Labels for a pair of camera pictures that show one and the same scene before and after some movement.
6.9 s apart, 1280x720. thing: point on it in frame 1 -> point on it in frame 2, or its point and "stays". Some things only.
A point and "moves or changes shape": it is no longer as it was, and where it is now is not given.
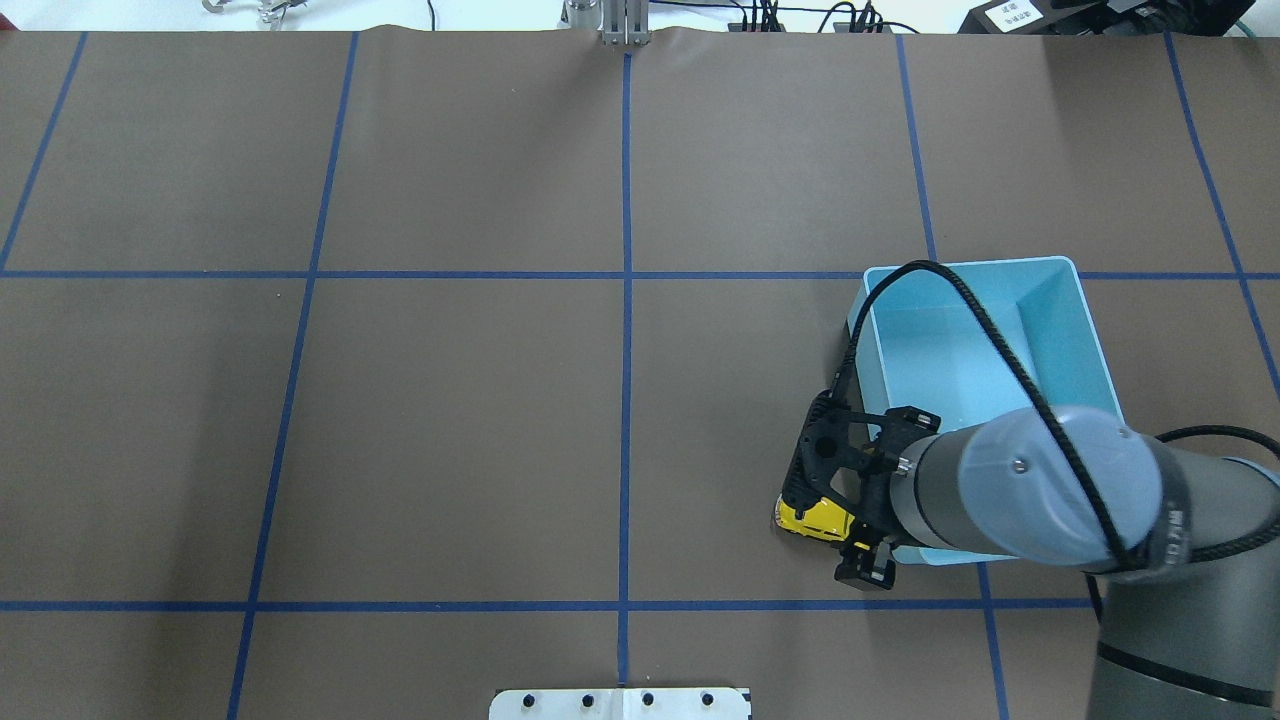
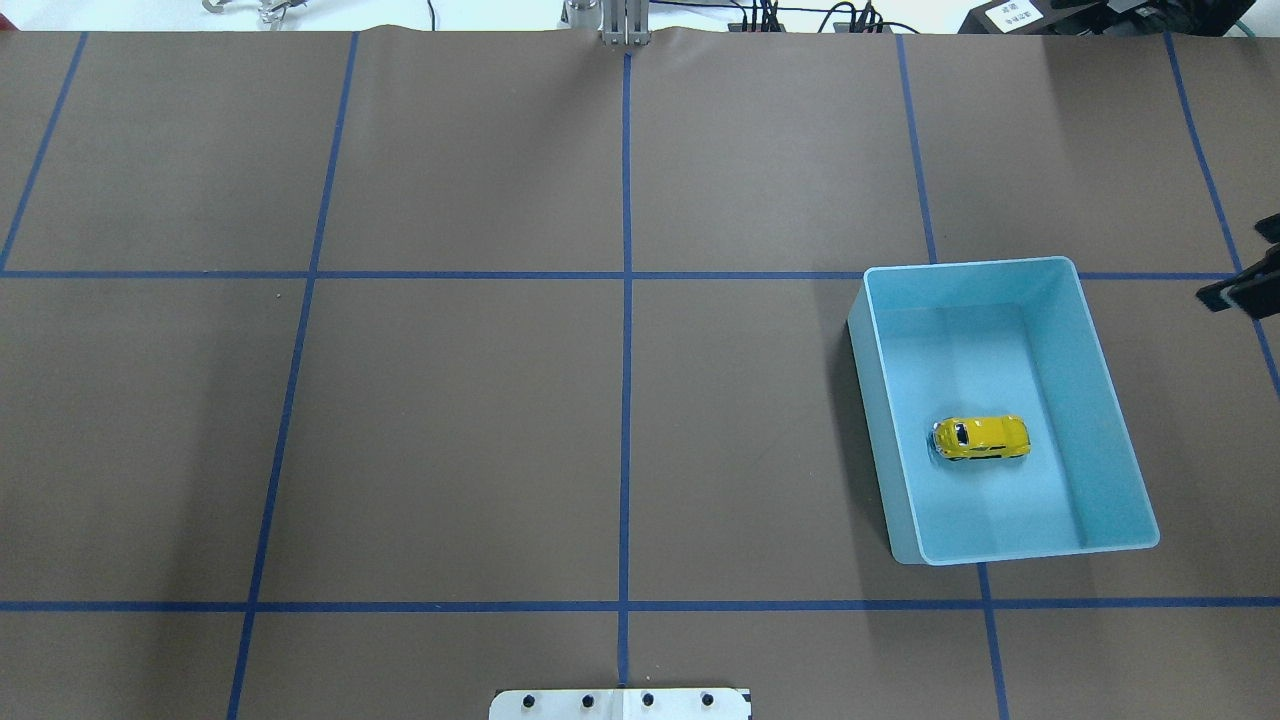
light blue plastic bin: x=922 y=346 stays
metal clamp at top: x=622 y=22 stays
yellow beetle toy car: x=826 y=519 moves or changes shape
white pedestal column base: x=620 y=704 stays
